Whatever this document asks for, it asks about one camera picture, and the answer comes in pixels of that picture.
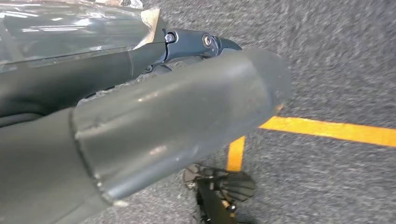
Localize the black robot foot assembly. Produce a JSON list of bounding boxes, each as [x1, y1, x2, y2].
[[182, 164, 257, 224]]

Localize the yellow floor tape square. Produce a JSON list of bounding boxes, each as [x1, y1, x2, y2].
[[226, 116, 396, 173]]

